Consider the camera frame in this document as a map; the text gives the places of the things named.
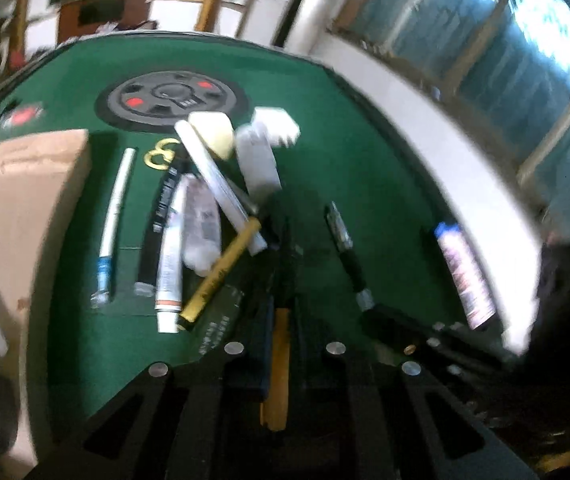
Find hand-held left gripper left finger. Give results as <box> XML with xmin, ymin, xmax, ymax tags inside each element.
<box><xmin>30</xmin><ymin>230</ymin><xmax>282</xmax><ymax>480</ymax></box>

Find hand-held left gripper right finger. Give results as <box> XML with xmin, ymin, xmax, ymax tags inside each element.
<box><xmin>287</xmin><ymin>230</ymin><xmax>538</xmax><ymax>480</ymax></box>

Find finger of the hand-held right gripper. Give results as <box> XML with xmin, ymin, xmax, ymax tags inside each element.
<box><xmin>362</xmin><ymin>304</ymin><xmax>513</xmax><ymax>367</ymax></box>
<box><xmin>425</xmin><ymin>342</ymin><xmax>523</xmax><ymax>391</ymax></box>

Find orange stick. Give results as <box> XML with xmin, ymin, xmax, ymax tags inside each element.
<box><xmin>260</xmin><ymin>306</ymin><xmax>292</xmax><ymax>432</ymax></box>

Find dark green marker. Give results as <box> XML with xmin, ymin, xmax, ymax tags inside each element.
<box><xmin>194</xmin><ymin>284</ymin><xmax>244</xmax><ymax>362</ymax></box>

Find black pen with silver section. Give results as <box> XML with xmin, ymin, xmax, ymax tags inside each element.
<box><xmin>325</xmin><ymin>202</ymin><xmax>377</xmax><ymax>312</ymax></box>

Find black tube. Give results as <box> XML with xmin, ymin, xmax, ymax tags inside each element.
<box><xmin>134</xmin><ymin>155</ymin><xmax>189</xmax><ymax>297</ymax></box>

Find long silvery white tube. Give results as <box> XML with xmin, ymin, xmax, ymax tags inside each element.
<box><xmin>174</xmin><ymin>120</ymin><xmax>269</xmax><ymax>257</ymax></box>

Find white cylindrical bottle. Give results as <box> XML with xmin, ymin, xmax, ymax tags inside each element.
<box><xmin>234</xmin><ymin>125</ymin><xmax>282</xmax><ymax>202</ymax></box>

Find brown cardboard box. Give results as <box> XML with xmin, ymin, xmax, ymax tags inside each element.
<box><xmin>0</xmin><ymin>129</ymin><xmax>91</xmax><ymax>466</ymax></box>

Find white bottle with purple print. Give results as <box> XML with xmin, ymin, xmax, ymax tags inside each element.
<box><xmin>434</xmin><ymin>222</ymin><xmax>496</xmax><ymax>332</ymax></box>

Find gold pen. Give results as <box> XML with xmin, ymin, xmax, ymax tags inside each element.
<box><xmin>177</xmin><ymin>217</ymin><xmax>262</xmax><ymax>332</ymax></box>

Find white tube with orange band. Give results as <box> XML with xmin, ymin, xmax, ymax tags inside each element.
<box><xmin>155</xmin><ymin>175</ymin><xmax>192</xmax><ymax>334</ymax></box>

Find pale pink tube with barcode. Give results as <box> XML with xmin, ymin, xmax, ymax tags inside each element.
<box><xmin>183</xmin><ymin>175</ymin><xmax>224</xmax><ymax>277</ymax></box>

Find white pen with blue tip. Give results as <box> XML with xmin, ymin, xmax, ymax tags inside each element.
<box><xmin>90</xmin><ymin>147</ymin><xmax>137</xmax><ymax>308</ymax></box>

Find white charger plug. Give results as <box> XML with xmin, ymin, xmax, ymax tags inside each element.
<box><xmin>251</xmin><ymin>107</ymin><xmax>301</xmax><ymax>149</ymax></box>

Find gold key rings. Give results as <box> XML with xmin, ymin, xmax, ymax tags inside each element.
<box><xmin>144</xmin><ymin>137</ymin><xmax>180</xmax><ymax>169</ymax></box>

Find cream rounded case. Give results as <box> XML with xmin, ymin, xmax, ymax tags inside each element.
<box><xmin>187</xmin><ymin>111</ymin><xmax>237</xmax><ymax>162</ymax></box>

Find round grey table control panel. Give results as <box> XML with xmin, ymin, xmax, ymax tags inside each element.
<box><xmin>94</xmin><ymin>71</ymin><xmax>252</xmax><ymax>132</ymax></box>

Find white standing air conditioner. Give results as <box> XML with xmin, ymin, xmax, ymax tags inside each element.
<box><xmin>272</xmin><ymin>0</ymin><xmax>366</xmax><ymax>56</ymax></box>

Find red item in clear packet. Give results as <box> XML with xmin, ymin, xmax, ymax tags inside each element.
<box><xmin>0</xmin><ymin>102</ymin><xmax>47</xmax><ymax>132</ymax></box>

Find brown wooden cabinet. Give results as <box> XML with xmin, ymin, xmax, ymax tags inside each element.
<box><xmin>56</xmin><ymin>0</ymin><xmax>162</xmax><ymax>43</ymax></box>

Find window with wooden frame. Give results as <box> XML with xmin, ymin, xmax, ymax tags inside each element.
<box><xmin>330</xmin><ymin>0</ymin><xmax>570</xmax><ymax>246</ymax></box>

